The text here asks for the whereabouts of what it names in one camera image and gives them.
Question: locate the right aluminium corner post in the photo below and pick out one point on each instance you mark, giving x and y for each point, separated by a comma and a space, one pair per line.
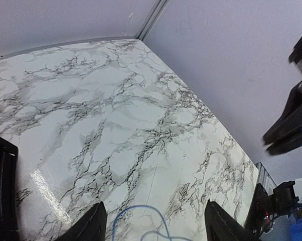
151, 19

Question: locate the black three-compartment plastic bin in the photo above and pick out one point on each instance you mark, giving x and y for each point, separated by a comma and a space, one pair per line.
8, 209

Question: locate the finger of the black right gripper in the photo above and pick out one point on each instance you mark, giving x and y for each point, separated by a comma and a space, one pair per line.
285, 144
287, 130

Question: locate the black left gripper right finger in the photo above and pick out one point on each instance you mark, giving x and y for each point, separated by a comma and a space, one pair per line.
221, 226

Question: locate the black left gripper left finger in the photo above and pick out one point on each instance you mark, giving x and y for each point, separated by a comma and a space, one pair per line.
90, 227

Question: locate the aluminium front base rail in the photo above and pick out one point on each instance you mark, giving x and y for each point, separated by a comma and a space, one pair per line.
264, 178

